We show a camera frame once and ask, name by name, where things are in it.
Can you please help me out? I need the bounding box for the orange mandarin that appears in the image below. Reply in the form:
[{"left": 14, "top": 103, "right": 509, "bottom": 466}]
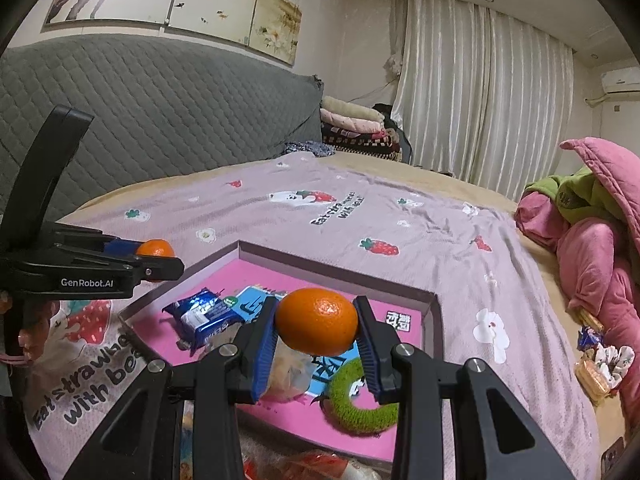
[
  {"left": 136, "top": 240, "right": 175, "bottom": 258},
  {"left": 274, "top": 288, "right": 358, "bottom": 356}
]

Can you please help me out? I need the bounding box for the blue snack packet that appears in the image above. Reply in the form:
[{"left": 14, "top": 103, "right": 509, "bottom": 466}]
[{"left": 162, "top": 287, "right": 244, "bottom": 356}]

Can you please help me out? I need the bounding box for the green fuzzy hair ring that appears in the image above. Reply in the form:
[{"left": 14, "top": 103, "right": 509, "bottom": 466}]
[{"left": 322, "top": 356, "right": 402, "bottom": 436}]

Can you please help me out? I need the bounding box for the beige mesh bath puff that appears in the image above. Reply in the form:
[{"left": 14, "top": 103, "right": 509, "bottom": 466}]
[{"left": 214, "top": 320, "right": 319, "bottom": 403}]

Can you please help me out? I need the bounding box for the person's left hand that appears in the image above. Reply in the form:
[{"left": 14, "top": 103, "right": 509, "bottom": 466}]
[{"left": 1, "top": 290, "right": 60, "bottom": 366}]

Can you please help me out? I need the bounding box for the pink book blue label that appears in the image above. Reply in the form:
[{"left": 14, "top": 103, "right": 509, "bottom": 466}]
[{"left": 120, "top": 256, "right": 430, "bottom": 463}]

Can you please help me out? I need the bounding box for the snack pile on bed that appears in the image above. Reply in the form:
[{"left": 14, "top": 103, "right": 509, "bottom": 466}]
[{"left": 574, "top": 308, "right": 636, "bottom": 405}]

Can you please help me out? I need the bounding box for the pink strawberry print bedsheet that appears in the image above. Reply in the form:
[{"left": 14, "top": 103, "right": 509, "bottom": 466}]
[{"left": 19, "top": 152, "right": 601, "bottom": 480}]

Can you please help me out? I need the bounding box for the grey quilted headboard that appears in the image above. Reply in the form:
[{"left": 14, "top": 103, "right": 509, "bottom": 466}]
[{"left": 1, "top": 34, "right": 323, "bottom": 220}]

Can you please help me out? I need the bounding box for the grey cardboard box tray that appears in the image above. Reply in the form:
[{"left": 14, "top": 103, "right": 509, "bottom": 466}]
[{"left": 117, "top": 238, "right": 445, "bottom": 466}]

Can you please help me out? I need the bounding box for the pink quilted duvet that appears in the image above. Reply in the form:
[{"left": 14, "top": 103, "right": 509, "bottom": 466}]
[{"left": 515, "top": 136, "right": 639, "bottom": 430}]

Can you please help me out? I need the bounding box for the stack of folded blankets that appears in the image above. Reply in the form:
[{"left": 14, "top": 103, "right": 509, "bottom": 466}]
[{"left": 320, "top": 96, "right": 413, "bottom": 164}]

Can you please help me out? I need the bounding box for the green garment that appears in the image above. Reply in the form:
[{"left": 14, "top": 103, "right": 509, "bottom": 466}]
[{"left": 523, "top": 166, "right": 626, "bottom": 224}]

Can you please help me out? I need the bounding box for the white striped curtain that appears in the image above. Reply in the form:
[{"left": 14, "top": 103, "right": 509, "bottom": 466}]
[{"left": 387, "top": 0, "right": 575, "bottom": 200}]

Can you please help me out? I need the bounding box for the white air conditioner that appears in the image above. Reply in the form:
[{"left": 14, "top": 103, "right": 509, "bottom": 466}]
[{"left": 601, "top": 66, "right": 640, "bottom": 94}]

